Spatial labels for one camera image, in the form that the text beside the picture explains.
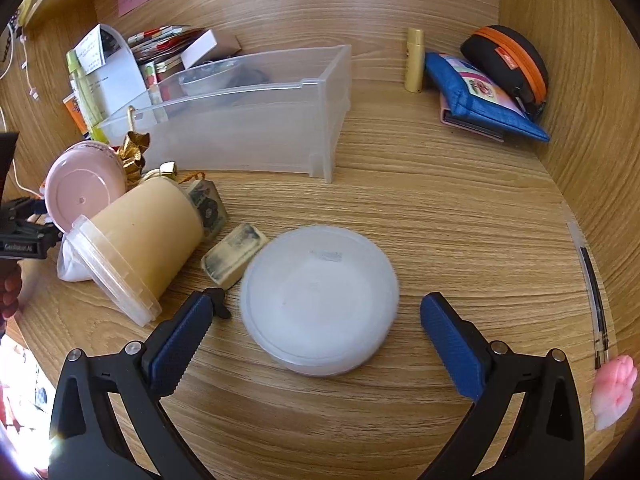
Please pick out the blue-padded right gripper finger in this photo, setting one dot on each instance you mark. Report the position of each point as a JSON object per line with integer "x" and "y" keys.
{"x": 547, "y": 438}

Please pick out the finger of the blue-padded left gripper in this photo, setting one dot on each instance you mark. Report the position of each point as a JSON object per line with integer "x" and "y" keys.
{"x": 88, "y": 441}

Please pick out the pink round lidded container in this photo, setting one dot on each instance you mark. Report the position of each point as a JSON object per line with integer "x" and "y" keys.
{"x": 85, "y": 179}

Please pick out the beige tub with clear lid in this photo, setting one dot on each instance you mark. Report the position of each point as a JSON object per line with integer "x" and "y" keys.
{"x": 136, "y": 246}

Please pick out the gold ribbon bow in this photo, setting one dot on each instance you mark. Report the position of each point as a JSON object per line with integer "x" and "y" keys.
{"x": 131, "y": 155}

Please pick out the smudged cream eraser block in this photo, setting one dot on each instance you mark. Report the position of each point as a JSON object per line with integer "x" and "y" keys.
{"x": 226, "y": 262}

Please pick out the person's hand on handle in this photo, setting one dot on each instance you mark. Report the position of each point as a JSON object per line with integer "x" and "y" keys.
{"x": 10, "y": 288}

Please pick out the pink cat paw toy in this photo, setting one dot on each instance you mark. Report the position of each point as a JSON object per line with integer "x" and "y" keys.
{"x": 612, "y": 391}

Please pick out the black pen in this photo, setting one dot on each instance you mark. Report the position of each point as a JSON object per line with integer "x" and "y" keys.
{"x": 599, "y": 328}

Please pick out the orange tube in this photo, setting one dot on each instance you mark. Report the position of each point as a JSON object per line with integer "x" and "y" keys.
{"x": 72, "y": 106}

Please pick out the yellow-green spray bottle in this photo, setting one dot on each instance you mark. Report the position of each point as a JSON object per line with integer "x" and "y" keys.
{"x": 84, "y": 96}

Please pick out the white paper sheets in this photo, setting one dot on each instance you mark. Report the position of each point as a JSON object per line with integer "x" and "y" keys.
{"x": 112, "y": 71}

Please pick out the stack of books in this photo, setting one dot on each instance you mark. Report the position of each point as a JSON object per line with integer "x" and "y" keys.
{"x": 158, "y": 51}

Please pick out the small white cardboard box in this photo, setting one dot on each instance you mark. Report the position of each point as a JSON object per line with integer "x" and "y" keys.
{"x": 211, "y": 46}

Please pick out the bowl of trinkets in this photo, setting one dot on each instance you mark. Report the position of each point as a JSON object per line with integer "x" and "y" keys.
{"x": 215, "y": 76}

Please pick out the clear plastic storage bin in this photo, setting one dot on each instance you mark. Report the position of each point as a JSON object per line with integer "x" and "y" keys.
{"x": 291, "y": 124}

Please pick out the blue patchwork pouch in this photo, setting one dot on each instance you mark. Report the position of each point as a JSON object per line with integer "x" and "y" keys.
{"x": 473, "y": 102}

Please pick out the yellow lotion tube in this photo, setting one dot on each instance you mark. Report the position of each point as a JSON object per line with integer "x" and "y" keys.
{"x": 415, "y": 54}

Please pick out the black orange zipper case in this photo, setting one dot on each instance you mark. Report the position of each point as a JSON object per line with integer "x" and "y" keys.
{"x": 511, "y": 61}

